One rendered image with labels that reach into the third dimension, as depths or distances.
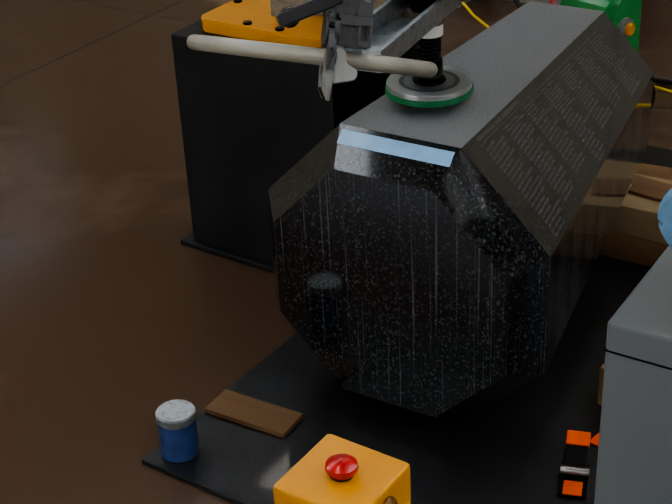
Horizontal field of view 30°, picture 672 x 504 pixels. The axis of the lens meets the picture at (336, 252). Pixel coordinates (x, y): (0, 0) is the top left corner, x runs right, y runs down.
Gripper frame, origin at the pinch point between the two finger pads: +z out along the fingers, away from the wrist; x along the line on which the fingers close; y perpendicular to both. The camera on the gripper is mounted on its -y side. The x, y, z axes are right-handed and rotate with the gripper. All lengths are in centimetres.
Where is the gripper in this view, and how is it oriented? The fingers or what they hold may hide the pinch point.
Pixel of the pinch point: (322, 92)
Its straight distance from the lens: 224.5
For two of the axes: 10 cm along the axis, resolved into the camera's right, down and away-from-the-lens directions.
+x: -1.3, -1.6, 9.8
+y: 9.9, 0.9, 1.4
